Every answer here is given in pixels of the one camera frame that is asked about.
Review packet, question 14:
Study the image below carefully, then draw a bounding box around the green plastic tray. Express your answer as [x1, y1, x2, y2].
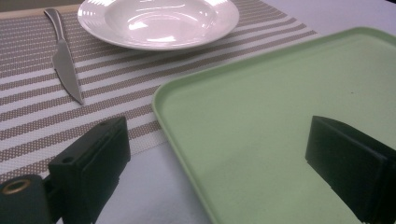
[151, 26, 396, 224]

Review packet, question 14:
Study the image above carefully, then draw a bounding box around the silver table knife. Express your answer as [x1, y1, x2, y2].
[43, 7, 85, 105]

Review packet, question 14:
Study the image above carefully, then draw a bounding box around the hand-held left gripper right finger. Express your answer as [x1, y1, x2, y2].
[304, 115, 396, 224]

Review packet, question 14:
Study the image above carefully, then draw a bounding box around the striped woven placemat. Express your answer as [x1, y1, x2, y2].
[0, 0, 321, 184]

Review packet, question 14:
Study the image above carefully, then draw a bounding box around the white deep plate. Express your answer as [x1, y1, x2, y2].
[77, 0, 240, 51]

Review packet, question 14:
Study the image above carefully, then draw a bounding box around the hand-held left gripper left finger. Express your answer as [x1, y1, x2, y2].
[48, 116, 132, 224]

